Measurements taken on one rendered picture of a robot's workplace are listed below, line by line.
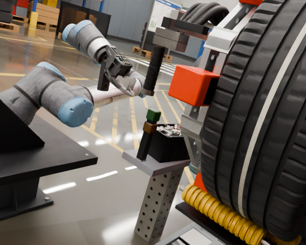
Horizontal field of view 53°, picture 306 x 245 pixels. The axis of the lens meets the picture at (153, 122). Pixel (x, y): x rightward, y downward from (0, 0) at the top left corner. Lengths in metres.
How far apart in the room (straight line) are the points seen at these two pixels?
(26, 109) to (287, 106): 1.11
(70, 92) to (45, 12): 10.18
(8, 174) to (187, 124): 0.75
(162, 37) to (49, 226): 1.00
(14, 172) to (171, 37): 0.77
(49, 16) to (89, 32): 10.36
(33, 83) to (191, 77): 0.94
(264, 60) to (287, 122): 0.12
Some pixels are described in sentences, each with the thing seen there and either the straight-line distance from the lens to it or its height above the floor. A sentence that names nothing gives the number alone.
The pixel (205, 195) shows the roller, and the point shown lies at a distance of 0.92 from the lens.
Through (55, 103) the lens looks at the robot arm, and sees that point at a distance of 1.36.
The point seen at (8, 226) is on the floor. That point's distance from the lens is 1.50.
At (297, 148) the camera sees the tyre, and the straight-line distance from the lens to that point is 0.59.
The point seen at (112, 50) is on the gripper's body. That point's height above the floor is 0.82.
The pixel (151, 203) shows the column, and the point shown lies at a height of 0.19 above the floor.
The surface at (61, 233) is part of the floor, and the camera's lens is 1.49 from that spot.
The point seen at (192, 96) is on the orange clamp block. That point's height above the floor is 0.83.
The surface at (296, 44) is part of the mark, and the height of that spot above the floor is 0.98.
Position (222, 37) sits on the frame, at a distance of 0.71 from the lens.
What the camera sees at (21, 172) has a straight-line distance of 1.28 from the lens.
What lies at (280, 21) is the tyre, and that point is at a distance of 0.66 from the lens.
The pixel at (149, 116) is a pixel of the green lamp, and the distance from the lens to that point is 1.14.
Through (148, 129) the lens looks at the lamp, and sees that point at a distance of 1.15.
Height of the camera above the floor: 0.94
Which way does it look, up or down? 16 degrees down
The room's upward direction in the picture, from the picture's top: 16 degrees clockwise
